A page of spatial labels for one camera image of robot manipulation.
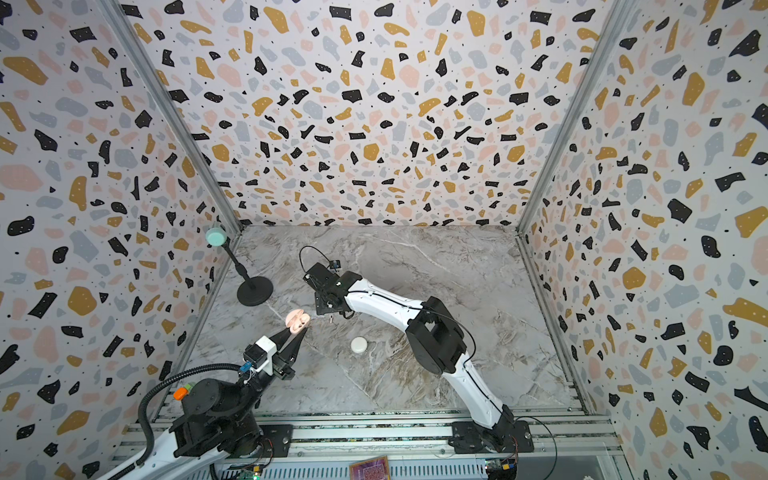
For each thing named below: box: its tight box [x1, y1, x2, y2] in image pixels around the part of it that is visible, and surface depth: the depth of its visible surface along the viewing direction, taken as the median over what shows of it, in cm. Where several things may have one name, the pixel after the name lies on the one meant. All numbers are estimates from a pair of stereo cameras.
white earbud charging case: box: [350, 336, 368, 353], surface depth 91 cm
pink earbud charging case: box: [285, 309, 311, 334], surface depth 64 cm
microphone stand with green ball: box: [206, 222, 274, 306], surface depth 102 cm
